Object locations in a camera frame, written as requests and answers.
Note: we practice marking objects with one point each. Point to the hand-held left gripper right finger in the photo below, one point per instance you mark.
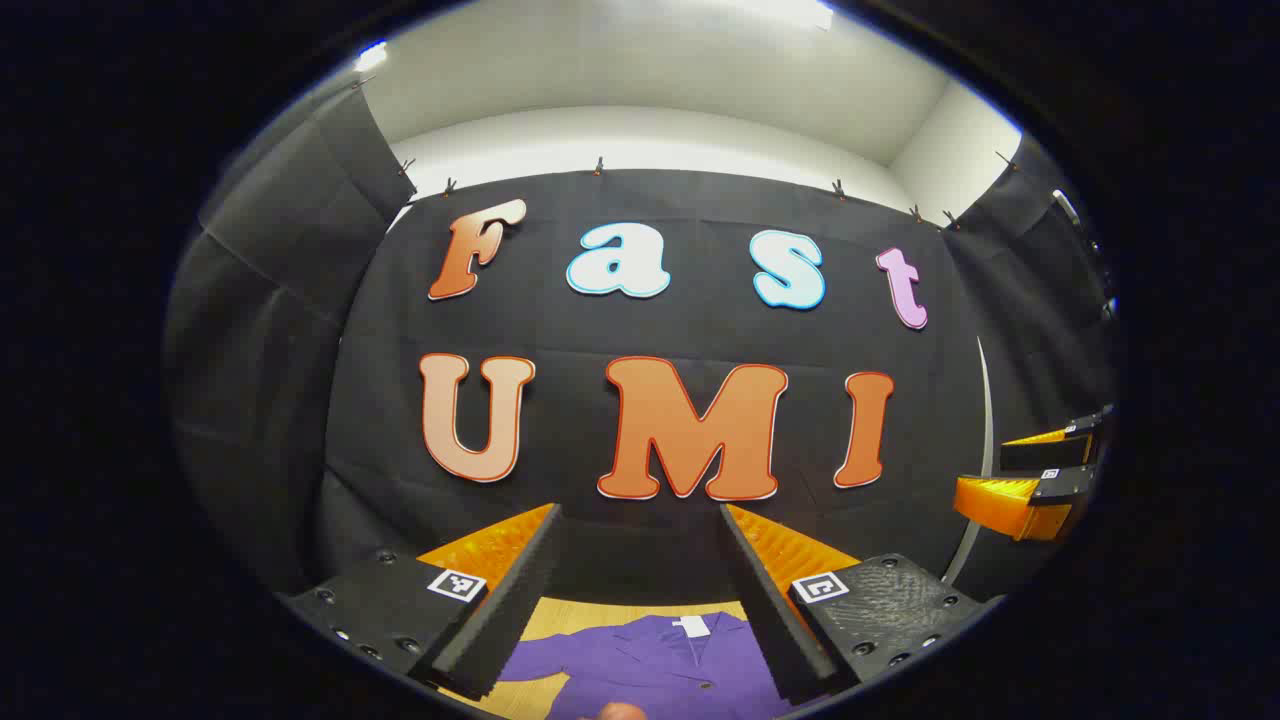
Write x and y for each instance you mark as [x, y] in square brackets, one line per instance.
[765, 600]

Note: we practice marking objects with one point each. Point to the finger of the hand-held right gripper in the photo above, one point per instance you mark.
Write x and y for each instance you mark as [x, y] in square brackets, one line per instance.
[1050, 452]
[1000, 500]

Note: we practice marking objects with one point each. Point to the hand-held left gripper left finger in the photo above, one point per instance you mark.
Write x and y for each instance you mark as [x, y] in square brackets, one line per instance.
[520, 590]

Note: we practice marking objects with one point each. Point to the purple knit shirt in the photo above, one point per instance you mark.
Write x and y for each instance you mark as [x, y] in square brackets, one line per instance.
[640, 665]

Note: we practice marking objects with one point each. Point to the row of small black clips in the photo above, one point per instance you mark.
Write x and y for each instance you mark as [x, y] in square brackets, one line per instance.
[598, 166]

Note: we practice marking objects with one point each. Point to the ceiling light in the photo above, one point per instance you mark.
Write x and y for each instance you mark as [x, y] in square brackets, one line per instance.
[370, 56]

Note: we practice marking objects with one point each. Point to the grey metal frame post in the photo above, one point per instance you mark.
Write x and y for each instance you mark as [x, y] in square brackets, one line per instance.
[985, 440]

